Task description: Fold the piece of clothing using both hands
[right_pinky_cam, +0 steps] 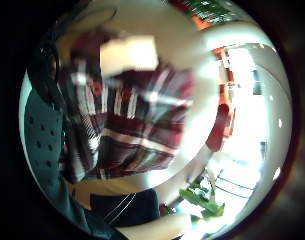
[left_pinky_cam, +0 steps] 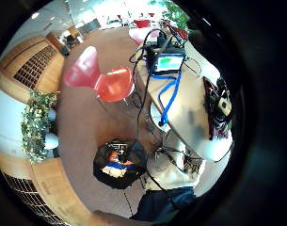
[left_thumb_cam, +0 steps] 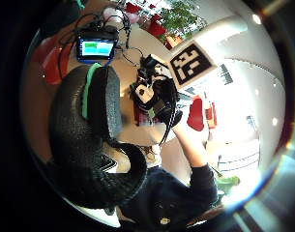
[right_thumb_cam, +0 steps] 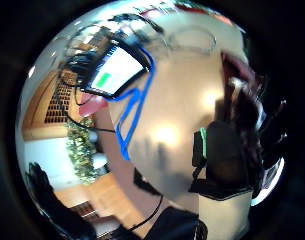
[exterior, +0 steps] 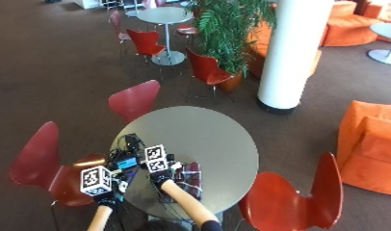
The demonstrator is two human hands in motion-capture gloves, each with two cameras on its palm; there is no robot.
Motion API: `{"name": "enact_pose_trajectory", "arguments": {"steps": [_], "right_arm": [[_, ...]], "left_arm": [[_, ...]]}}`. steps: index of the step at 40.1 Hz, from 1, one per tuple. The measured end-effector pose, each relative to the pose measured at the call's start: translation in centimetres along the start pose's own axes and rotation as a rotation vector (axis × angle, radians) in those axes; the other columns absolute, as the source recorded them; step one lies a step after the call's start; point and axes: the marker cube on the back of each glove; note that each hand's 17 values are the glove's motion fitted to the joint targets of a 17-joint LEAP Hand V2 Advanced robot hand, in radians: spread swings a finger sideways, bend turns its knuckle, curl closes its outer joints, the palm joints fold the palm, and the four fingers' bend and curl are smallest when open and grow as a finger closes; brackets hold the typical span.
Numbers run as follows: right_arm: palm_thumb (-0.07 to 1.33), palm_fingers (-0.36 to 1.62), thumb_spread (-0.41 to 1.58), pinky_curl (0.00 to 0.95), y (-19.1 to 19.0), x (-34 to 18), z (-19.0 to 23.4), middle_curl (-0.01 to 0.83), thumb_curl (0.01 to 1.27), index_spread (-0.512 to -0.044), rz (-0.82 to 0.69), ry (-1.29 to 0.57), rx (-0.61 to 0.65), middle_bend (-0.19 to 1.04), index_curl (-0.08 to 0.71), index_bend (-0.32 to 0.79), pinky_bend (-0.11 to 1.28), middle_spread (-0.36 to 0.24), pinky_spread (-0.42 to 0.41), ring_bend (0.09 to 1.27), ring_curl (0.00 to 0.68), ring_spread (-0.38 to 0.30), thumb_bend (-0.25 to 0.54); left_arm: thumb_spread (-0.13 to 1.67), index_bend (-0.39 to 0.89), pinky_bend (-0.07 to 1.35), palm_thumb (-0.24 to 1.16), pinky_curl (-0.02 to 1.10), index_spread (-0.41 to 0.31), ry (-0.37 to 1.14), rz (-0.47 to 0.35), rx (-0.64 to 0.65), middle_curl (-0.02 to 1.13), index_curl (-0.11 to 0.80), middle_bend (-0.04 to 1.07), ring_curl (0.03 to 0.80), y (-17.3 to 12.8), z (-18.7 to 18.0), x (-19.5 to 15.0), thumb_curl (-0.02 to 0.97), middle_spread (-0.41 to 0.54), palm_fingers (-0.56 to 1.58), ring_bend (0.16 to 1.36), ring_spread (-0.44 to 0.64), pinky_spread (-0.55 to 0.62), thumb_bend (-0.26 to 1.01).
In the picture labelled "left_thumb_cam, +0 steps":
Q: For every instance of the red chair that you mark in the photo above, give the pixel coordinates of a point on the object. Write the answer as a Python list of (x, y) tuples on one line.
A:
[(196, 114)]

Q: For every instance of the the person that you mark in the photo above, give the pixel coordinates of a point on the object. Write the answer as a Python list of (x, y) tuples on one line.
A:
[(172, 196)]

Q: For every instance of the white cube with black markers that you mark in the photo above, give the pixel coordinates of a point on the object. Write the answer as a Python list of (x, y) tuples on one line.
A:
[(190, 64)]

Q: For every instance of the tablet with lit screen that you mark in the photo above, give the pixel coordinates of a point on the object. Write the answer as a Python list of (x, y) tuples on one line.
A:
[(96, 48)]

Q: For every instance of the green leafy plant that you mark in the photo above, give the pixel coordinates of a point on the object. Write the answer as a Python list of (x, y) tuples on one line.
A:
[(182, 16)]

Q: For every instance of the small green plant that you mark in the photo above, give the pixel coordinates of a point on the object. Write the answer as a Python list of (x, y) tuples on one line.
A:
[(229, 183)]

